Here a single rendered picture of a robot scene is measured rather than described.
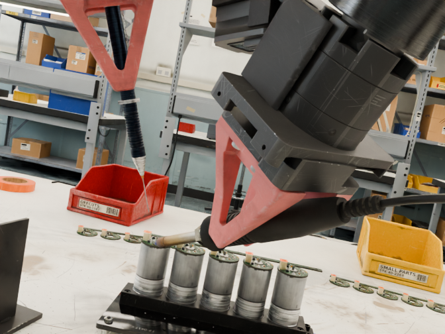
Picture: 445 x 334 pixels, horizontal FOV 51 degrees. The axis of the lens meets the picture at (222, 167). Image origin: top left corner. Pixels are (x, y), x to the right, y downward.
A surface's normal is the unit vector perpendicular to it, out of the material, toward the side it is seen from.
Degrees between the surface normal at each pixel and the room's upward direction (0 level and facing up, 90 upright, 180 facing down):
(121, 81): 99
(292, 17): 90
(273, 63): 90
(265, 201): 108
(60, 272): 0
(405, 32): 115
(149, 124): 90
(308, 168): 119
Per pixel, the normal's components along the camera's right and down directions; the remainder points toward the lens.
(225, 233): -0.81, 0.06
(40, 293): 0.19, -0.97
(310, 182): 0.47, 0.65
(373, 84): 0.07, 0.54
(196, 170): -0.11, 0.10
